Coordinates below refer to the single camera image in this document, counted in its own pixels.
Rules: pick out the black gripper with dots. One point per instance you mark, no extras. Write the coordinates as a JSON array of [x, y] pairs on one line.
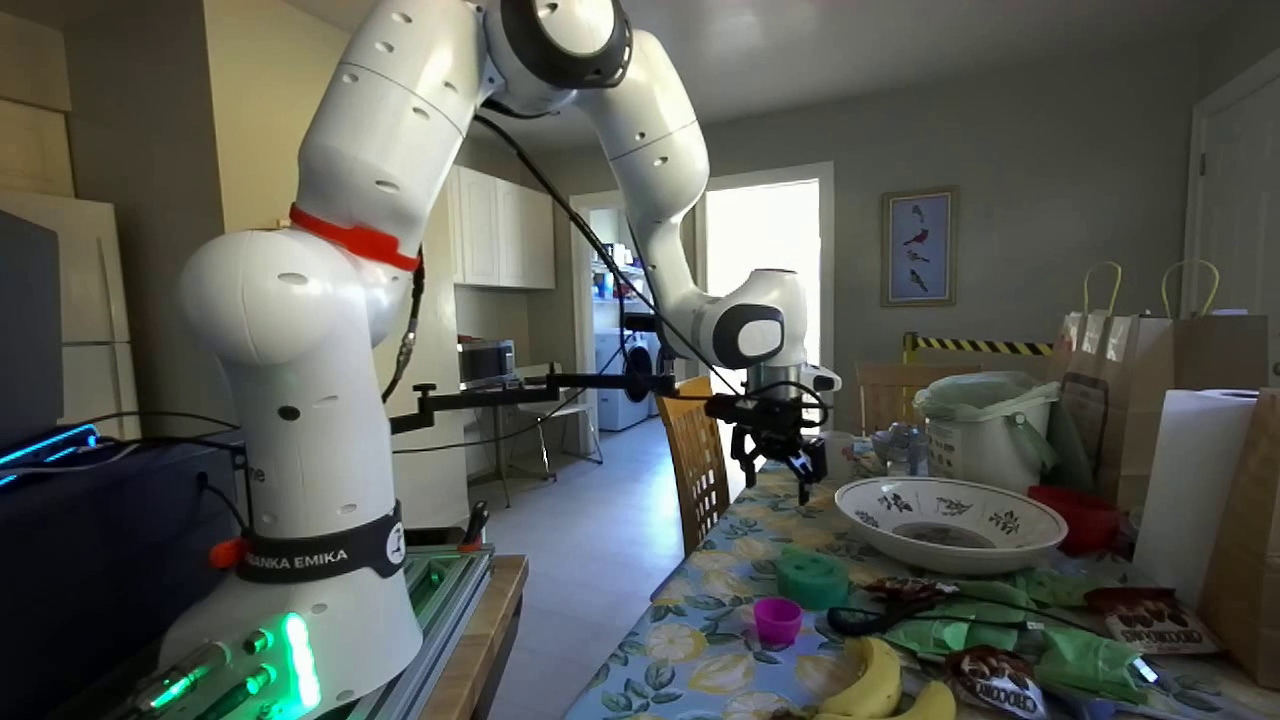
[[774, 421]]

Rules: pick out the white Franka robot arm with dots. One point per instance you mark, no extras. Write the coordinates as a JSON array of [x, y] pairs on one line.
[[306, 403]]

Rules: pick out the purple plastic cup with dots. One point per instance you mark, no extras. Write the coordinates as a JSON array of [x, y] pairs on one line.
[[777, 626]]

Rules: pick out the white printed ceramic bowl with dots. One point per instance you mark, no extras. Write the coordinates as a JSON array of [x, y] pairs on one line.
[[960, 513]]

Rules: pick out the wooden lattice back chair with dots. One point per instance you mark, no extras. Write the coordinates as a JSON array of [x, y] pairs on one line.
[[696, 464], [884, 403]]

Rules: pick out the green smiley face sponge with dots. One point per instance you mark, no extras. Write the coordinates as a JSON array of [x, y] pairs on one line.
[[812, 582]]

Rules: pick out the lemon print tablecloth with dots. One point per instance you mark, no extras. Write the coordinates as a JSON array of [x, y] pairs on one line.
[[692, 655]]

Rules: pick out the white bin with liner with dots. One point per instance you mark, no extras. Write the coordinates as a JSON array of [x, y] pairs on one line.
[[987, 432]]

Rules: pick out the yellow banana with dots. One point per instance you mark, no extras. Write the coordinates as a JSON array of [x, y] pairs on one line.
[[866, 684], [929, 701]]

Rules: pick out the yellow black caution tape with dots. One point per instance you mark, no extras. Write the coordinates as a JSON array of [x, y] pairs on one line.
[[980, 345]]

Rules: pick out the green foil packet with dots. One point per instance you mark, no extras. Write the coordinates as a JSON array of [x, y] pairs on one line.
[[1086, 662], [960, 634]]

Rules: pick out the framed bird picture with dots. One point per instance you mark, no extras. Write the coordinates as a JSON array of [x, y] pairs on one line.
[[917, 247]]

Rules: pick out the brown snack packet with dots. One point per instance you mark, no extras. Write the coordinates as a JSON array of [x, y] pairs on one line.
[[999, 680]]

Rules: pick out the red plastic object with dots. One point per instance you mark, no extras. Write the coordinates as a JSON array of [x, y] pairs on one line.
[[1086, 522]]

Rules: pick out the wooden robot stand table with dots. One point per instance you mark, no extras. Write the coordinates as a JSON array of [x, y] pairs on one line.
[[483, 643]]

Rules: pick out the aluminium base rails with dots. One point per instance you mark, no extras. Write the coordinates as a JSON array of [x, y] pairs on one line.
[[440, 602]]

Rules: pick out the flat brown chocolate wrapper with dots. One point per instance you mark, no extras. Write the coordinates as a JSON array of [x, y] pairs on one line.
[[1155, 620]]

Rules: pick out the white panel door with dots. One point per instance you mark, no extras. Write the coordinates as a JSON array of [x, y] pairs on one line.
[[1242, 203]]

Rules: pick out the dark blue cloth cover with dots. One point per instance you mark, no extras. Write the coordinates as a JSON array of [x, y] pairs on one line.
[[92, 573]]

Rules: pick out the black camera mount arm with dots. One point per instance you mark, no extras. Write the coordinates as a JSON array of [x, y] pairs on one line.
[[534, 391]]

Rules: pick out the white wall cabinet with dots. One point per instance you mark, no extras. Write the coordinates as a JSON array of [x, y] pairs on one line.
[[504, 226]]

